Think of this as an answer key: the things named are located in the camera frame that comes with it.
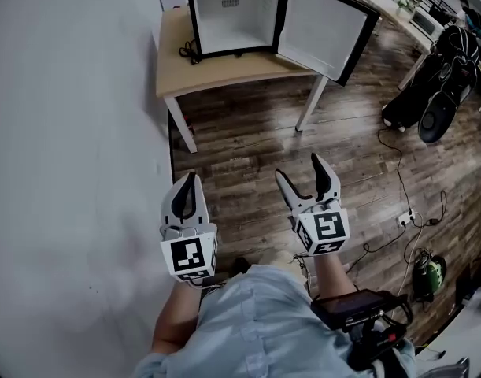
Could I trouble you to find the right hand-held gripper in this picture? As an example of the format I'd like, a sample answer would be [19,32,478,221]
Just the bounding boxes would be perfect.
[274,152,350,258]

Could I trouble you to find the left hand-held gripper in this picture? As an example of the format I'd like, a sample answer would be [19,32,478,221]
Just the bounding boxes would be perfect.
[160,171,218,287]

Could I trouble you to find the black mini fridge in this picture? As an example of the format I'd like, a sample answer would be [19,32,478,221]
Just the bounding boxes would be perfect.
[183,0,382,88]

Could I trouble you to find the person's left forearm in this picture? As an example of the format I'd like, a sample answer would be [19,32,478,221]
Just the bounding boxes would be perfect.
[151,280,205,356]

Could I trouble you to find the person's right forearm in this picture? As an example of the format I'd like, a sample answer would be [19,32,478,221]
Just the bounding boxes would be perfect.
[310,253,360,303]

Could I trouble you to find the person's black shoe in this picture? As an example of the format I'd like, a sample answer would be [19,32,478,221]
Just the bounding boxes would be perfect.
[232,257,251,280]

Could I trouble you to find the white power strip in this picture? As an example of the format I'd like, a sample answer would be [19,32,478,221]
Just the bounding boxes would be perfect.
[397,209,422,228]

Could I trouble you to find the person's light blue shirt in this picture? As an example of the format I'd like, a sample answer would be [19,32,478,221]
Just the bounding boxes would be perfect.
[133,264,417,378]

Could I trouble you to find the wooden table with white legs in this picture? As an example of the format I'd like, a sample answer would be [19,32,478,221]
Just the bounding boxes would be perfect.
[156,8,330,155]

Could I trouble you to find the green and black device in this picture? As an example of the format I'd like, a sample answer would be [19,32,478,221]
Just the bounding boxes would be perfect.
[411,253,448,303]

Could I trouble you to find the black office chair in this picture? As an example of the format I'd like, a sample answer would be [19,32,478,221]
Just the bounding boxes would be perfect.
[381,80,474,145]

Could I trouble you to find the white desk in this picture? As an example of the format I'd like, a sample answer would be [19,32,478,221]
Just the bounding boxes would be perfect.
[358,0,448,92]

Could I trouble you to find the black floor cable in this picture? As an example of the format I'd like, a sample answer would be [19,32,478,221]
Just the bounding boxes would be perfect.
[376,127,416,217]

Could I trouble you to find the white floor cable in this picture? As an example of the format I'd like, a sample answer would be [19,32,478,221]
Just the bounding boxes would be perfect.
[396,226,427,302]

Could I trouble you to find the black cable bundle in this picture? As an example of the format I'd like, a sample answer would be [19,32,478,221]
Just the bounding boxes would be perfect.
[179,37,204,66]

